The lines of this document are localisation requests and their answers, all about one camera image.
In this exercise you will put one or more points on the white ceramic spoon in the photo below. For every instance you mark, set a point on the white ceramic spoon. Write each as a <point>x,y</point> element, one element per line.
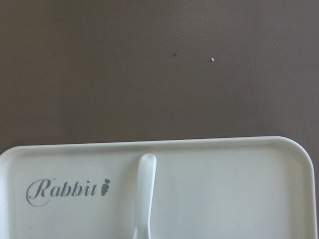
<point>144,196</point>

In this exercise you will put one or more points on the white rabbit tray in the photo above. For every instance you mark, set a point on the white rabbit tray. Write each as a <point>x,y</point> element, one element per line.
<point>228,188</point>

